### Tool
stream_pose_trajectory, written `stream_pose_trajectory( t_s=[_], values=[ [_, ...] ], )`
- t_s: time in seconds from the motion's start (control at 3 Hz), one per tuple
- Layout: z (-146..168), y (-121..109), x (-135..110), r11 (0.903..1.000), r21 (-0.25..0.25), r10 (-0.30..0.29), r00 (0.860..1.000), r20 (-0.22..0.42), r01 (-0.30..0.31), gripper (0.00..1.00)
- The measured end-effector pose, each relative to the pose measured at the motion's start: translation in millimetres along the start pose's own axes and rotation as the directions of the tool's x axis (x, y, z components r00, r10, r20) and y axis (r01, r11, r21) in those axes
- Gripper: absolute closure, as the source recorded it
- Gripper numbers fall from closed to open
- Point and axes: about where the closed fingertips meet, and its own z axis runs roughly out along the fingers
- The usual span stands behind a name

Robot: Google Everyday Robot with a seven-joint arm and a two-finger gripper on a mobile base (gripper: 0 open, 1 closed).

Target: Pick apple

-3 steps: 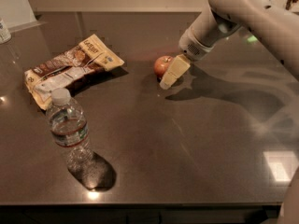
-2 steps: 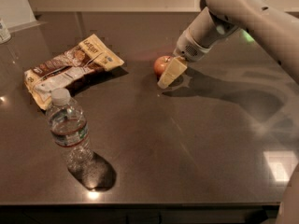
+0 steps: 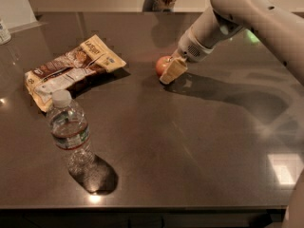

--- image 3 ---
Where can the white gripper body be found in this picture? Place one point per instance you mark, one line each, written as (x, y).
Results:
(191, 49)

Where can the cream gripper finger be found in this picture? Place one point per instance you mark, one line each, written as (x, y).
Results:
(175, 69)

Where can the red apple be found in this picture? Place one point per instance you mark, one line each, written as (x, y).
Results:
(162, 64)

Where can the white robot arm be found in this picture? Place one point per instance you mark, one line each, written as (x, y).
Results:
(278, 30)

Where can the brown and yellow snack bag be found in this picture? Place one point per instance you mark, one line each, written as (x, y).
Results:
(90, 58)

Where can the clear plastic water bottle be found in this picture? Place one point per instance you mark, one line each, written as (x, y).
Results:
(70, 131)

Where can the white container at left edge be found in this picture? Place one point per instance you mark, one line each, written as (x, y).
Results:
(4, 33)

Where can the white board leaning on wall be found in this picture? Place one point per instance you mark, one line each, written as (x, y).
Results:
(19, 15)

